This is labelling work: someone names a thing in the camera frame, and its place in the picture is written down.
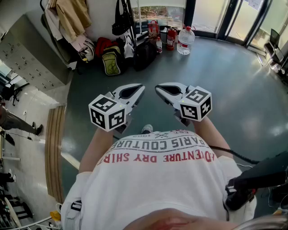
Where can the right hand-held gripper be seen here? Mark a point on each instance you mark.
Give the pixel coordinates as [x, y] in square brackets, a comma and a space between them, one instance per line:
[195, 105]

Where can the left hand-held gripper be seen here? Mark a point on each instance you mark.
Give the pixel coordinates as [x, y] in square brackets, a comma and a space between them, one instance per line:
[105, 112]

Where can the black coat rack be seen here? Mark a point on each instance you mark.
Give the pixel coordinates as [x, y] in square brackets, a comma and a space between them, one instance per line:
[133, 38]

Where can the person's left forearm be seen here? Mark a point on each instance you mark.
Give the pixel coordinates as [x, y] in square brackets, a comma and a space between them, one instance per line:
[94, 150]

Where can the person's right forearm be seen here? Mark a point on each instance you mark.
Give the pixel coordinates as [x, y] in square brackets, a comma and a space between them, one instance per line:
[211, 137]

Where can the black duffel bag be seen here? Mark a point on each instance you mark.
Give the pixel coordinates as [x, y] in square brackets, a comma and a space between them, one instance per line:
[145, 57]

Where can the green and black rucksack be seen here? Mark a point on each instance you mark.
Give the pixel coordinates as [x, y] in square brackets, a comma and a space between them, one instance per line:
[110, 63]

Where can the person's white shoe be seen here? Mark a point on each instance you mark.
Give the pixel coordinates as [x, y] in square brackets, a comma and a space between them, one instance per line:
[147, 129]

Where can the white plastic bag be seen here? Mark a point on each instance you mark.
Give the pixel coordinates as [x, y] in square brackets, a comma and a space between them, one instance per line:
[128, 48]

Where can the white bottle with red cap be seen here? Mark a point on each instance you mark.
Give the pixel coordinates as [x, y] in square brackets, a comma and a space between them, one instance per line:
[159, 46]

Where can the red fire extinguisher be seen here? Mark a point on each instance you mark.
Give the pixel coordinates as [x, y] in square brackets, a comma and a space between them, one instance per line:
[171, 39]

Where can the large clear water bottle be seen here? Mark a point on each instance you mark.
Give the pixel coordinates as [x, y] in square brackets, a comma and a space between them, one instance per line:
[185, 41]

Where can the dark waste bin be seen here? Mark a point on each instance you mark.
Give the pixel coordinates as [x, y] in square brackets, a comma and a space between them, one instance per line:
[163, 34]

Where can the white and black bag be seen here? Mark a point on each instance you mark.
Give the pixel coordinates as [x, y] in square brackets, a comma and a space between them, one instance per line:
[88, 50]

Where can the red gift bag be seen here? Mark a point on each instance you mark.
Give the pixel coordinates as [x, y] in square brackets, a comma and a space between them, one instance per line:
[153, 29]

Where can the pink garment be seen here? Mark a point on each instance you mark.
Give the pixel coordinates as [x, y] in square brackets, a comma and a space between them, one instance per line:
[77, 42]

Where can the black framed glass door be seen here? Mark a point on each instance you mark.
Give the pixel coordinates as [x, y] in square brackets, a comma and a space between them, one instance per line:
[207, 13]

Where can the person's white printed t-shirt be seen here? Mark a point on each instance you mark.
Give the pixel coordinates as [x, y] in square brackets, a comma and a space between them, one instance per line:
[153, 184]

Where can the beige jacket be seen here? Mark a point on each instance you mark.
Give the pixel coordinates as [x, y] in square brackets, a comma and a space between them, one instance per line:
[72, 15]

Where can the wooden slatted board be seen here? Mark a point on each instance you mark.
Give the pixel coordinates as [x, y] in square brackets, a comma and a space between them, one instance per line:
[54, 152]

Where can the white hanging garment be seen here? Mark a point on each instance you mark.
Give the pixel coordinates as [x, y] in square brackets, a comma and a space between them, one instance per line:
[52, 20]

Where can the grey locker cabinet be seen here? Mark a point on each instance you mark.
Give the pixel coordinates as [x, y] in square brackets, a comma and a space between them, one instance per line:
[29, 51]

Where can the black box device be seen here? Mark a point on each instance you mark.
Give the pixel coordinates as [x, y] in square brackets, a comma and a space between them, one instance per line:
[265, 170]

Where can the black office chair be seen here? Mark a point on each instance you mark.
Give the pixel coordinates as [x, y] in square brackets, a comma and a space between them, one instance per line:
[10, 92]

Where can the black waist pouch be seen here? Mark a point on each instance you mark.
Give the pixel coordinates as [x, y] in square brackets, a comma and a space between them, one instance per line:
[239, 198]

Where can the person's chin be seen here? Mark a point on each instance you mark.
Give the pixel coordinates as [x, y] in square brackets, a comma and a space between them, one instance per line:
[177, 220]

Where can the yellow container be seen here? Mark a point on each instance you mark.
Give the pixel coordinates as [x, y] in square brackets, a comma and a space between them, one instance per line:
[55, 215]

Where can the black stool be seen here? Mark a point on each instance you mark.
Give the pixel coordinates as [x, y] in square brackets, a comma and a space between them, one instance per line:
[21, 211]

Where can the black chair with metal frame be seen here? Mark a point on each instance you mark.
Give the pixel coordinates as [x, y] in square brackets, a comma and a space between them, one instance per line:
[275, 45]

